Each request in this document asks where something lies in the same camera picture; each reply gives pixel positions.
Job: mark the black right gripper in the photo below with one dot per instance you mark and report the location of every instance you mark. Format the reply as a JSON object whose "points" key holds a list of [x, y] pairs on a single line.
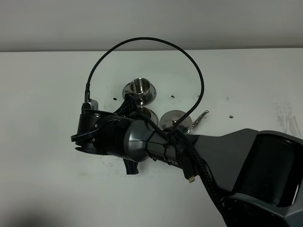
{"points": [[103, 133]]}

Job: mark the stainless steel teacup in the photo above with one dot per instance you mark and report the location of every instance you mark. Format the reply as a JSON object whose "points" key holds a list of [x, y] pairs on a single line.
{"points": [[140, 87], [145, 111]]}

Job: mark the stainless steel saucer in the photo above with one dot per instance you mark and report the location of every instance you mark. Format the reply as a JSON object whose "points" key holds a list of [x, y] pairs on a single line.
{"points": [[140, 101], [155, 119]]}

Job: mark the near stainless steel teacup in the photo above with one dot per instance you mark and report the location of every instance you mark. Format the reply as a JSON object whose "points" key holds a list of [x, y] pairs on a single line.
{"points": [[145, 111]]}

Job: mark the far stainless steel saucer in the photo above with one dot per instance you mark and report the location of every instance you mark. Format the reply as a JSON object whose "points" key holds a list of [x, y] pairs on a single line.
{"points": [[140, 101]]}

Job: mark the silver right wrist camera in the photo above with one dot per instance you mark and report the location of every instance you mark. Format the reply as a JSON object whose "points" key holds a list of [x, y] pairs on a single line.
{"points": [[91, 104]]}

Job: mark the near stainless steel saucer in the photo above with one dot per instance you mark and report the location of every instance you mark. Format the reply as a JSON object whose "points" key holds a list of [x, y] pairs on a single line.
{"points": [[155, 119]]}

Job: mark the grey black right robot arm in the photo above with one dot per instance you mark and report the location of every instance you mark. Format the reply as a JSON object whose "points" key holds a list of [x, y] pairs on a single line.
{"points": [[254, 178]]}

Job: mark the far stainless steel teacup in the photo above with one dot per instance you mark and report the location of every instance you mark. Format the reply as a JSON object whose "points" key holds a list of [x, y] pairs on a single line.
{"points": [[140, 87]]}

